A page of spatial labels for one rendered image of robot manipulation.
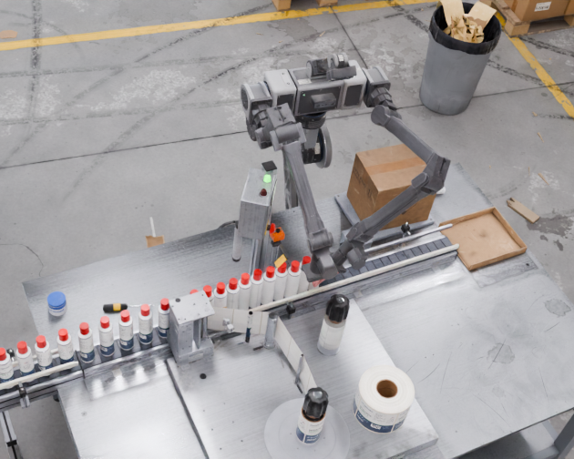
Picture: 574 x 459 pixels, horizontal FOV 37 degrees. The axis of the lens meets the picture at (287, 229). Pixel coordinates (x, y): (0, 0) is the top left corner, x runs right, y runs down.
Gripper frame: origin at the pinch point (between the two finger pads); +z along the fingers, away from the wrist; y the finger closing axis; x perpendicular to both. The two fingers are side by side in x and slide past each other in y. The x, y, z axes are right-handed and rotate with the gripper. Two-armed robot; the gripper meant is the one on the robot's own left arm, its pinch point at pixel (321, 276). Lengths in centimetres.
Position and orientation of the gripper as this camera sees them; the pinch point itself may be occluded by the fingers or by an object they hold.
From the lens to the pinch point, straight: 352.4
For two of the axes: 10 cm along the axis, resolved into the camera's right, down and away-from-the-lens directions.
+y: 4.4, 7.0, -5.6
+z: -6.2, 6.9, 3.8
